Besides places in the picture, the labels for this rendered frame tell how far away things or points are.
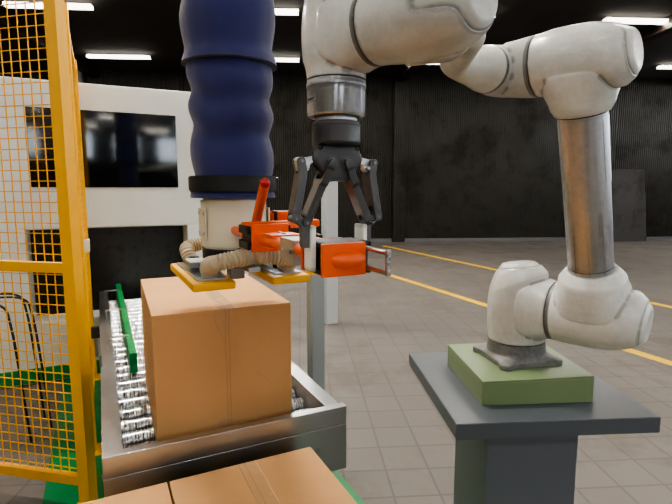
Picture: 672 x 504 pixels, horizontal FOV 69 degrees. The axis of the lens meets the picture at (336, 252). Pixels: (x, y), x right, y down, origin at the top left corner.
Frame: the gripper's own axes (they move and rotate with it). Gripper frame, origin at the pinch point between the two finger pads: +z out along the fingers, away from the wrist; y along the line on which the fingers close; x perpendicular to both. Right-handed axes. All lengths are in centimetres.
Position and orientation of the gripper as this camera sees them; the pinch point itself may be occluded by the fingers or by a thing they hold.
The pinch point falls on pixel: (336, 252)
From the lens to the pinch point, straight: 77.5
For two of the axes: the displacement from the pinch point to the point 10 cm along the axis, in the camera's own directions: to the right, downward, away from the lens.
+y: -9.0, 0.5, -4.4
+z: 0.0, 9.9, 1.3
